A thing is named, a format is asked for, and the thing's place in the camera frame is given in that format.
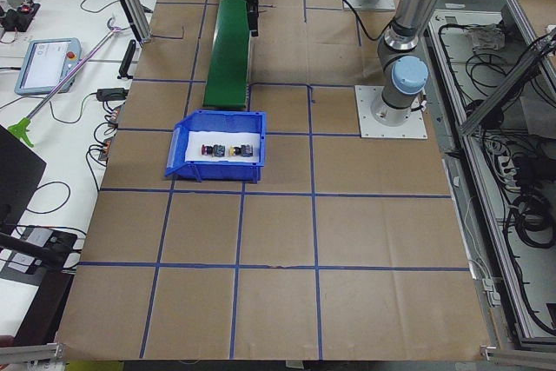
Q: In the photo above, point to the yellow mushroom push button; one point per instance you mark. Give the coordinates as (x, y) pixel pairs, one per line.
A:
(244, 150)

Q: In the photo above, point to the red mushroom push button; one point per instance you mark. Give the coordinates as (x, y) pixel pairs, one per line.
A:
(216, 150)

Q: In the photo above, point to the green conveyor belt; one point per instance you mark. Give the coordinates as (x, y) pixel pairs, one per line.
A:
(227, 81)

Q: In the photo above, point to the blue left plastic bin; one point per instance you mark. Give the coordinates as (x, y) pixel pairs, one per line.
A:
(216, 120)

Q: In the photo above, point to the white foam pad left bin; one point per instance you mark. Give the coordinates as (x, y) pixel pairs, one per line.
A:
(197, 138)

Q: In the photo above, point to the black power adapter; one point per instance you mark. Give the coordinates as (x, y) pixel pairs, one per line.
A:
(111, 94)

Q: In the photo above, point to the teach pendant tablet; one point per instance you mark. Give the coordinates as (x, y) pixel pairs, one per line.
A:
(46, 63)

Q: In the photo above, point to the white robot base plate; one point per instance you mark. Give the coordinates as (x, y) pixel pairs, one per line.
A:
(378, 121)

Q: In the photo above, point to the green handled reach grabber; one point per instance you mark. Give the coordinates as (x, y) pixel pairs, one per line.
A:
(19, 130)

